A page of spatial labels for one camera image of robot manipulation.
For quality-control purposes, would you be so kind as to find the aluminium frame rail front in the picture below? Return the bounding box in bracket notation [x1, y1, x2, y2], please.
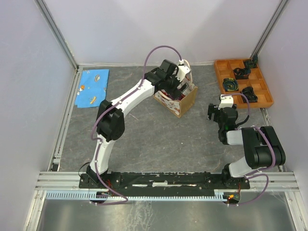
[35, 172, 299, 192]

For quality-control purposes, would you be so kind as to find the black rolled sock centre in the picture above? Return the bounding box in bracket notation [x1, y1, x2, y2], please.
[233, 68, 251, 80]

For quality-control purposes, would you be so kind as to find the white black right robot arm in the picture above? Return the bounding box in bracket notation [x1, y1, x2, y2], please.
[207, 93, 286, 188]

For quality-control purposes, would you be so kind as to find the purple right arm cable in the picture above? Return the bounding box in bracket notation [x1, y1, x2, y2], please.
[221, 92, 277, 207]

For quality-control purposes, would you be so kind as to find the blue patterned cloth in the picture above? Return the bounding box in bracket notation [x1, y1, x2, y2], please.
[75, 69, 109, 108]

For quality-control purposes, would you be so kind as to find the blue slotted cable duct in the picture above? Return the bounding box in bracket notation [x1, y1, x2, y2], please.
[45, 190, 228, 201]

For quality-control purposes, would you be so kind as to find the blue yellow rolled sock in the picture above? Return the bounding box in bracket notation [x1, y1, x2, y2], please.
[222, 78, 239, 92]

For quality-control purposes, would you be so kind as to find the wooden compartment tray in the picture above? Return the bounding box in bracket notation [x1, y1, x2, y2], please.
[214, 59, 274, 108]

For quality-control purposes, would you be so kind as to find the black rolled sock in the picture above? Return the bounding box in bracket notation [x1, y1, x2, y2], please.
[233, 68, 251, 80]
[241, 86, 258, 103]

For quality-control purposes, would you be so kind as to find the canvas bag with cat print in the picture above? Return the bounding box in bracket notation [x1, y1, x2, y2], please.
[154, 73, 198, 118]

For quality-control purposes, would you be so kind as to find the dark patterned sock top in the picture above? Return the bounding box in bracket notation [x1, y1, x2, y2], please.
[243, 60, 257, 69]

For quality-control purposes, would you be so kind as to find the black rolled sock lower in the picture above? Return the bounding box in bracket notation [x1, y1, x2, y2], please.
[241, 86, 258, 103]

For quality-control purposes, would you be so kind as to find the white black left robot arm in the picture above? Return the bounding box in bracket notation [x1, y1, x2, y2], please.
[86, 60, 191, 188]

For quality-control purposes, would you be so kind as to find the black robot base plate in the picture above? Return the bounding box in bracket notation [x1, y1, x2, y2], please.
[79, 172, 250, 200]

